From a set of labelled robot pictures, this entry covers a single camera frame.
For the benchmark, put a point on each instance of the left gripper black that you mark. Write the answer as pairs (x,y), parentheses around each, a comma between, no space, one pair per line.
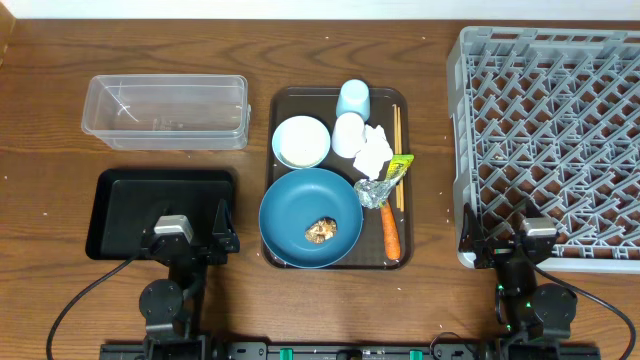
(228,239)

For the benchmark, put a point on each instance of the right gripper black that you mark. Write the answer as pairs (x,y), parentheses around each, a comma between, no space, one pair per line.
(474,239)

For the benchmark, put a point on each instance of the dark blue plate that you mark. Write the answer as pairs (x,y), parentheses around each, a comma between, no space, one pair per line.
(299,199)

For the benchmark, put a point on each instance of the orange carrot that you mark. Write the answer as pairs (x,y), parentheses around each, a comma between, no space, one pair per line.
(390,233)

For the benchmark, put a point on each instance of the light blue bowl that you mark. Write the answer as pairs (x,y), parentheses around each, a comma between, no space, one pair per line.
(276,139)

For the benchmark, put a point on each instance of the brown mushroom food scrap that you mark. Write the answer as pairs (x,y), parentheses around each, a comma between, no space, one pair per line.
(321,231)

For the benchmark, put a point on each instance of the pile of white rice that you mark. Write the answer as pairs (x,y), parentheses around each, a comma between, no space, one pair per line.
(303,144)

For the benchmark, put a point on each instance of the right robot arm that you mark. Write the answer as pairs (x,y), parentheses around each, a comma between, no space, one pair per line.
(537,317)

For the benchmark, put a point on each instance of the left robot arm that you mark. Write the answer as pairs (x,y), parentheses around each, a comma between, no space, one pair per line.
(172,306)

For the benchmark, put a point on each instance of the grey dishwasher rack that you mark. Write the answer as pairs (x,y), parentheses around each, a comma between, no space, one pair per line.
(550,116)

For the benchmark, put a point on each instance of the black plastic tray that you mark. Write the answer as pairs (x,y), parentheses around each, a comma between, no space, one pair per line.
(116,228)

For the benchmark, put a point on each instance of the green pandan cake wrapper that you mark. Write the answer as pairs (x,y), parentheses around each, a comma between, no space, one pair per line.
(398,167)

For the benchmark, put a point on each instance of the clear plastic container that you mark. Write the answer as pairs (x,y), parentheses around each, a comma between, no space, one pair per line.
(168,111)

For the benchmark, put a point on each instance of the crumpled aluminium foil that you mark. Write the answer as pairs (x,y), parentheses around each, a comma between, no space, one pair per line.
(373,194)

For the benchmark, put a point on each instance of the crumpled white tissue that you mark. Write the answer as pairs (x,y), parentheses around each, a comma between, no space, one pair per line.
(374,153)

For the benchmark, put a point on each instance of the brown serving tray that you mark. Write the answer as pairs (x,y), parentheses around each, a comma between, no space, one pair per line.
(369,251)

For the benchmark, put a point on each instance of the pink cup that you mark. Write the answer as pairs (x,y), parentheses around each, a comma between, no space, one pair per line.
(348,135)

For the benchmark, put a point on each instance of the light blue cup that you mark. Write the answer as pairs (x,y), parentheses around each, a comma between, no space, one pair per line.
(354,97)

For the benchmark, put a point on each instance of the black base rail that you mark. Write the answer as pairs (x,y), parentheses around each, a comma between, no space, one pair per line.
(262,351)

